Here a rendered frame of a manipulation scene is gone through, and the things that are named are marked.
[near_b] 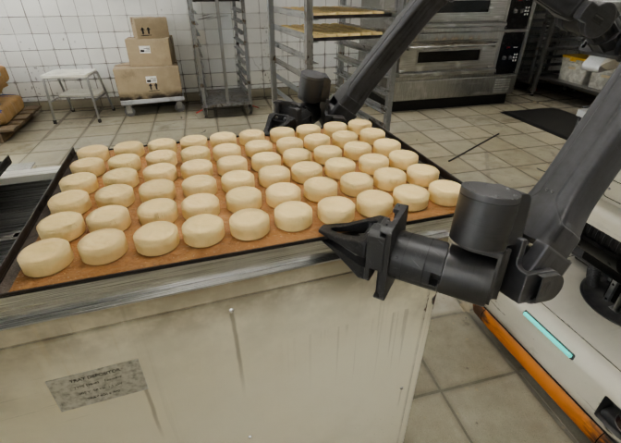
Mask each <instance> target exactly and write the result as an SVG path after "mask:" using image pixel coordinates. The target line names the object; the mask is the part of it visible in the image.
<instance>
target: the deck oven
mask: <svg viewBox="0 0 621 443"><path fill-rule="evenodd" d="M408 1H409V0H404V5H403V8H404V7H405V5H406V4H407V3H408ZM535 6H536V2H535V1H533V0H454V1H453V2H449V1H448V3H447V4H446V5H445V6H444V7H442V8H441V9H440V10H439V11H438V12H437V13H436V14H435V15H434V16H433V17H432V19H431V20H430V21H429V22H428V23H427V25H426V26H425V27H424V28H423V29H422V31H421V32H420V33H419V35H418V36H417V37H416V38H415V39H414V41H413V42H412V43H411V44H410V46H409V47H408V48H407V49H406V51H405V52H404V53H403V54H402V56H400V57H399V58H398V59H397V64H396V80H395V88H394V97H393V106H392V112H397V111H409V110H421V109H434V108H446V107H458V106H470V105H492V104H503V103H504V102H505V97H506V94H507V93H513V90H514V86H515V82H516V79H517V75H516V74H517V73H518V69H519V66H520V62H521V58H522V56H523V52H524V49H525V45H526V42H527V39H528V35H529V32H530V31H529V29H530V24H531V20H532V17H533V13H534V9H535ZM361 7H369V8H378V9H387V10H394V9H395V0H361ZM392 22H393V19H392V18H360V26H365V27H370V28H375V29H380V30H385V31H386V30H387V29H388V27H389V26H390V25H391V24H392Z"/></svg>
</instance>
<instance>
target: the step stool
mask: <svg viewBox="0 0 621 443"><path fill-rule="evenodd" d="M93 74H97V76H98V79H99V81H100V82H101V84H102V86H103V88H102V89H92V88H91V85H90V81H89V76H91V75H93ZM41 79H43V86H44V89H45V92H46V96H47V99H48V103H49V106H50V109H51V113H52V116H53V122H54V124H57V121H56V119H55V113H54V109H53V107H52V102H53V101H55V100H57V99H59V98H67V101H68V103H69V106H70V108H71V111H72V112H75V109H74V108H73V106H72V104H71V103H70V101H69V98H83V97H91V98H92V101H93V105H94V108H95V112H96V115H97V117H98V122H99V123H101V122H102V120H101V119H100V116H99V112H98V109H97V106H96V103H95V101H97V100H98V99H100V98H101V97H102V96H104V95H105V94H106V96H107V99H108V101H109V103H110V105H111V106H112V110H113V111H116V109H115V108H114V106H113V104H112V102H111V99H110V97H109V95H108V93H107V91H106V89H105V87H104V84H103V81H102V79H101V77H100V75H99V73H98V71H97V70H96V69H95V68H89V69H55V70H52V71H50V72H47V73H45V74H42V75H41ZM55 79H57V80H58V82H59V84H60V86H61V88H62V90H63V93H61V94H59V96H58V97H56V98H55V99H53V100H50V96H49V93H48V90H47V86H46V83H45V80H55ZM60 79H86V81H87V83H88V87H89V89H70V90H67V91H65V89H64V86H63V84H62V82H61V80H60ZM101 93H102V94H101ZM100 94H101V95H100ZM94 97H97V98H96V99H94Z"/></svg>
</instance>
